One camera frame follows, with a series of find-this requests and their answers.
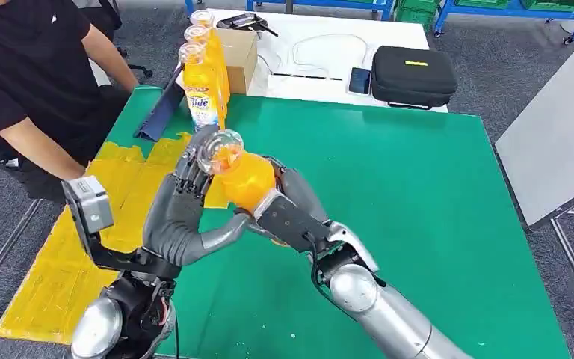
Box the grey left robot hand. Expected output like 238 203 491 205
141 123 253 269

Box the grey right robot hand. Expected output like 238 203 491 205
235 156 335 254

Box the orange drink bottle clear cap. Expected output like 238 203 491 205
178 41 227 134
183 25 230 108
190 9 232 100
197 129 278 215

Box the green table mat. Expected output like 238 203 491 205
103 85 573 359

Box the dark blue folder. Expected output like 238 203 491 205
133 63 187 143

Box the yellow sheet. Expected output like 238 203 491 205
0 131 233 346

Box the dark smartphone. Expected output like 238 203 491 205
348 67 371 96

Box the brown cardboard box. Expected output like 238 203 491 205
215 28 259 96

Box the black carrying case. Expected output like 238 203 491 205
370 45 459 111

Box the black handheld device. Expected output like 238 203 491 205
216 12 279 38

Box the black office chair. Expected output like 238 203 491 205
71 0 154 80

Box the person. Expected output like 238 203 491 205
0 0 142 204

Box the green plastic crate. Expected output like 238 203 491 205
393 0 442 25
521 0 574 11
454 0 510 8

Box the white side table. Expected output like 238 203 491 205
495 33 574 328

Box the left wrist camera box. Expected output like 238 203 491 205
61 174 116 259

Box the white cable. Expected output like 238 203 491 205
257 32 371 80

